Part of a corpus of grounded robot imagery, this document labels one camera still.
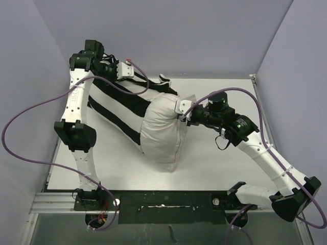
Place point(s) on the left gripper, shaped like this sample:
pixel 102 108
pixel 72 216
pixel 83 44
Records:
pixel 114 77

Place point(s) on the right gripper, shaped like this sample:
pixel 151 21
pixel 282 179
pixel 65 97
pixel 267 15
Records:
pixel 191 120

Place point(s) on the black white striped pillowcase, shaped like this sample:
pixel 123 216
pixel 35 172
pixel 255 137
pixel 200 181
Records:
pixel 125 109

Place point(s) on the white pillow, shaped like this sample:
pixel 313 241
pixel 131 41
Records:
pixel 162 133

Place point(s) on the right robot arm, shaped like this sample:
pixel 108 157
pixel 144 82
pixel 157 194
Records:
pixel 294 190

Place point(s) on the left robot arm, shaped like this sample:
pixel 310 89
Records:
pixel 73 129

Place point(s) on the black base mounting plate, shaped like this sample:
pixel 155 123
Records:
pixel 161 207

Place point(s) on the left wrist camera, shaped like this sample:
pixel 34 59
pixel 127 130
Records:
pixel 124 70

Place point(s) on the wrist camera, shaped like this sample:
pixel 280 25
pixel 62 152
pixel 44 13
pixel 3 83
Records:
pixel 181 107
pixel 124 70

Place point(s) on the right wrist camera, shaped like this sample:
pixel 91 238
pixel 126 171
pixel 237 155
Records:
pixel 181 107

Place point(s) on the aluminium frame rail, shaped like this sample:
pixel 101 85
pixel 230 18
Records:
pixel 53 203

